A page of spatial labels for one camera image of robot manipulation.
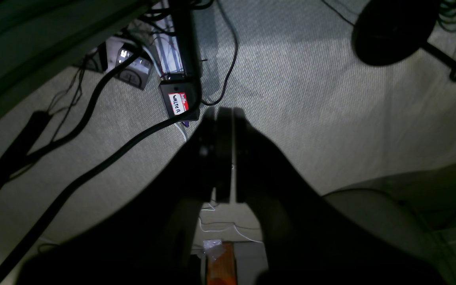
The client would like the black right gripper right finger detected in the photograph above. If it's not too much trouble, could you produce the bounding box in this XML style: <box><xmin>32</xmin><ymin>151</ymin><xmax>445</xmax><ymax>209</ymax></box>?
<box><xmin>217</xmin><ymin>108</ymin><xmax>447</xmax><ymax>285</ymax></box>

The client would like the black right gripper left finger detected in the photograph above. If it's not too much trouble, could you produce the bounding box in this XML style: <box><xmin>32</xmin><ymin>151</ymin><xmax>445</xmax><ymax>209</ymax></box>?
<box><xmin>18</xmin><ymin>108</ymin><xmax>215</xmax><ymax>285</ymax></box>

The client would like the orange object on floor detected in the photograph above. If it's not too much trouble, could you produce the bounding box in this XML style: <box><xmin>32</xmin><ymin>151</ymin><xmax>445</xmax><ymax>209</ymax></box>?
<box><xmin>204</xmin><ymin>240</ymin><xmax>238</xmax><ymax>285</ymax></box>

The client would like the black box with name sticker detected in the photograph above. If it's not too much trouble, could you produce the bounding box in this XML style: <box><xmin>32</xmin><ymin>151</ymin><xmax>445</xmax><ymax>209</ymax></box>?
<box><xmin>159</xmin><ymin>79</ymin><xmax>201</xmax><ymax>118</ymax></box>

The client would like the grey power adapter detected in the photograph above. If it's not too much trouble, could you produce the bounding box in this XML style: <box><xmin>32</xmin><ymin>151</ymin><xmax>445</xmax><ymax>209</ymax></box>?
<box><xmin>105</xmin><ymin>37</ymin><xmax>153</xmax><ymax>90</ymax></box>

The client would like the round black chair base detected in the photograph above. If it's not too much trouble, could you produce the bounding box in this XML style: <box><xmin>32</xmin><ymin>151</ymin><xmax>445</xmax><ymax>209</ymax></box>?
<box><xmin>351</xmin><ymin>0</ymin><xmax>456</xmax><ymax>72</ymax></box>

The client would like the thick black cable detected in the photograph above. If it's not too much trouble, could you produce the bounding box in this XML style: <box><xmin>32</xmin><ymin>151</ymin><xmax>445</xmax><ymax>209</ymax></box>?
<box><xmin>0</xmin><ymin>51</ymin><xmax>203</xmax><ymax>285</ymax></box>

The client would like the thin black cable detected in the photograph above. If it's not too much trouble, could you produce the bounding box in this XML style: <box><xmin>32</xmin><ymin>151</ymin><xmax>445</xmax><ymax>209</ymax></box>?
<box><xmin>201</xmin><ymin>0</ymin><xmax>239</xmax><ymax>106</ymax></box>

